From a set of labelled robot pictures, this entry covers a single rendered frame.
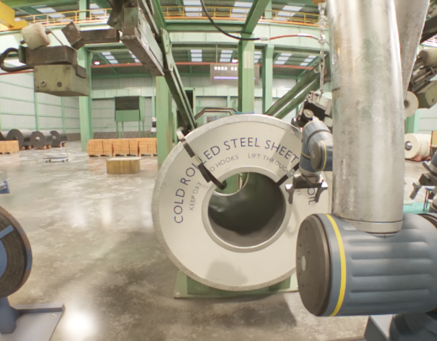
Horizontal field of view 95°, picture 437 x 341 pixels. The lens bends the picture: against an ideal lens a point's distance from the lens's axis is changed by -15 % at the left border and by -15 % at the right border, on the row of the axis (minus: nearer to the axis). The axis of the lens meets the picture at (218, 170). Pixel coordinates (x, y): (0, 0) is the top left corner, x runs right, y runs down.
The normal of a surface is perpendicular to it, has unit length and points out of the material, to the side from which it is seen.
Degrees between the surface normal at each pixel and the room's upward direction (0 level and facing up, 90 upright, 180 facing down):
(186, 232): 90
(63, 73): 89
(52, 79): 89
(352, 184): 84
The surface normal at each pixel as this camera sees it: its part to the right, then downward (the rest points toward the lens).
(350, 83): -0.81, -0.01
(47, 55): 0.07, 0.17
